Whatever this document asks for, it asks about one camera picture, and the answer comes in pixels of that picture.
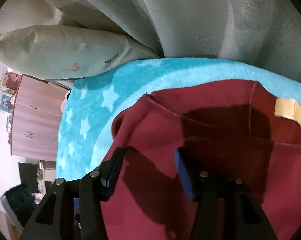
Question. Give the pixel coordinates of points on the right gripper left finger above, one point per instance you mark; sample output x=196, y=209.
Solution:
x=96, y=187

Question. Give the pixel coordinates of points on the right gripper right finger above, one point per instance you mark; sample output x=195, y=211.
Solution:
x=200, y=186

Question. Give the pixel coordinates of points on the dark red small garment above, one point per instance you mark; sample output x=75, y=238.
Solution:
x=229, y=128

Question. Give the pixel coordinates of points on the turquoise star blanket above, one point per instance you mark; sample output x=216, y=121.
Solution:
x=84, y=135

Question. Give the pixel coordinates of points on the pink wardrobe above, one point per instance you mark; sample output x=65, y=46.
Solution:
x=36, y=119

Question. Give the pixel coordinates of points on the floral print white pillow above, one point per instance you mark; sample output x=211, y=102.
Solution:
x=62, y=52

